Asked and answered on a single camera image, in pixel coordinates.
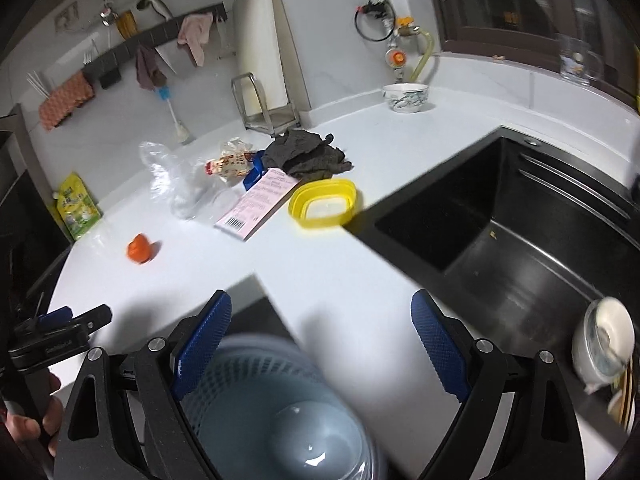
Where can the white cutting board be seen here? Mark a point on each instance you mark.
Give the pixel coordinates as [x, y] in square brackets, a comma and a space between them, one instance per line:
[265, 46]

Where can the yellow plastic lid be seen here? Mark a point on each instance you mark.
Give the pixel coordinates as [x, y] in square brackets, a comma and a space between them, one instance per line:
[324, 203]

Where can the pink hanging cloth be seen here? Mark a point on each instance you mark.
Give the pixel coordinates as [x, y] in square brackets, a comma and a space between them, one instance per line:
[194, 34]

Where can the orange patterned dish cloth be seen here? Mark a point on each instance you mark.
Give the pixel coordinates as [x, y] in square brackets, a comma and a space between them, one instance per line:
[74, 93]

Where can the white bowl in sink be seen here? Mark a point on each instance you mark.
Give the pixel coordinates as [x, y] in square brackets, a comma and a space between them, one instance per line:
[603, 344]

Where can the wall power socket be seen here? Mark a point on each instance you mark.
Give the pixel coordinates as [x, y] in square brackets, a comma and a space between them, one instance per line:
[67, 19]

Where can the person's left hand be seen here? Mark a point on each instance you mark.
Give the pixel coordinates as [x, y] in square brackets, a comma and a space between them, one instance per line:
[25, 429]

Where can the pink paper receipt card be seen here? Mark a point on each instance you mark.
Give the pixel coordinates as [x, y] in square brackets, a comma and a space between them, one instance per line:
[256, 205]

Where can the yellow green seasoning pouch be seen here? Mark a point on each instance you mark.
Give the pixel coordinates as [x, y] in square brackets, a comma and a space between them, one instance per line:
[76, 206]

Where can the dark grey rag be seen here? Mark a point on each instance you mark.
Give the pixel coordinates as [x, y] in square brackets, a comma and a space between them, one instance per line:
[306, 156]

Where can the white patterned ceramic bowl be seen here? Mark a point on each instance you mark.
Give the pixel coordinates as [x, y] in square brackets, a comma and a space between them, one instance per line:
[406, 97]

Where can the black kitchen sink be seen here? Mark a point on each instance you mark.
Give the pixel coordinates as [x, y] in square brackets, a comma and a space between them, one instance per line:
[518, 238]

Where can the gas valve with hose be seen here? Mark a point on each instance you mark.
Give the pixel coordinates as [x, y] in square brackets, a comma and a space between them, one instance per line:
[396, 28]

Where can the clear glass mug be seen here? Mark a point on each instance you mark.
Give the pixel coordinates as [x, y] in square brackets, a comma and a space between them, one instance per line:
[578, 63]

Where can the brown hanging cloth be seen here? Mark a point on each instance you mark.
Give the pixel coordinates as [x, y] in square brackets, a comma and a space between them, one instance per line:
[149, 75]

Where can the yellow scrubber brush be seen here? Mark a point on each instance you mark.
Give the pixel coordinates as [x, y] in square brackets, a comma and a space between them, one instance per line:
[126, 25]

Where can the metal cutting board rack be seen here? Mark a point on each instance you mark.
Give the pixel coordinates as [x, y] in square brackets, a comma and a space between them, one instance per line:
[251, 101]

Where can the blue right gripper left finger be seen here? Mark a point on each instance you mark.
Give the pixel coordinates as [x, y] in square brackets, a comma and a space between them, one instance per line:
[195, 348]

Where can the orange plastic scrap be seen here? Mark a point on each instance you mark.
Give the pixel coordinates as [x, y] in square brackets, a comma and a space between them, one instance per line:
[139, 250]

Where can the clear plastic bag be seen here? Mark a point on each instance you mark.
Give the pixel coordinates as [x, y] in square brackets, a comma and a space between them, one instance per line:
[185, 187]

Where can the kitchen cleaver knife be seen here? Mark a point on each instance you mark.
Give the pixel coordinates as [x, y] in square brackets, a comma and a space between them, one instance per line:
[167, 53]

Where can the dark framed window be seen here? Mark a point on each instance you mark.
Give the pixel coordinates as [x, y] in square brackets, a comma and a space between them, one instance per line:
[532, 32]

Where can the red white snack wrapper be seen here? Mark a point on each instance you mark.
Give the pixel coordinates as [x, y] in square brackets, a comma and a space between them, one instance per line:
[235, 160]

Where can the blue white bottle brush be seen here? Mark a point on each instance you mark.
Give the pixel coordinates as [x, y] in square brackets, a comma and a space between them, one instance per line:
[182, 133]

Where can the light blue perforated trash bin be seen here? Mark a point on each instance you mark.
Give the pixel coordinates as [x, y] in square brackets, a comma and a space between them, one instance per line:
[262, 410]

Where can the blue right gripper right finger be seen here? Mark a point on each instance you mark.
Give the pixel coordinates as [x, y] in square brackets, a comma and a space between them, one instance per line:
[448, 361]

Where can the black wall hanging rail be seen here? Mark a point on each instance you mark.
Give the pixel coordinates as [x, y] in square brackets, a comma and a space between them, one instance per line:
[105, 69]

